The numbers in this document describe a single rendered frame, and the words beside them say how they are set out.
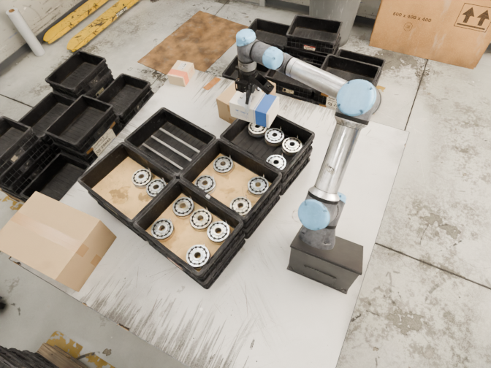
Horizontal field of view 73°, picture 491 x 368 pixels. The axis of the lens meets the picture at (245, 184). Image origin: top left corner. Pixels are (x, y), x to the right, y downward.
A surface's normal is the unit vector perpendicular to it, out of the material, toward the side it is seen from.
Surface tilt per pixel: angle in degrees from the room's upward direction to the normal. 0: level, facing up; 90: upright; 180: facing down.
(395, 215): 0
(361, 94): 39
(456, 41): 75
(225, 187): 0
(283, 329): 0
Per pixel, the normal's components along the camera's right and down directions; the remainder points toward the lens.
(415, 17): -0.43, 0.62
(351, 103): -0.47, 0.00
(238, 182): -0.06, -0.54
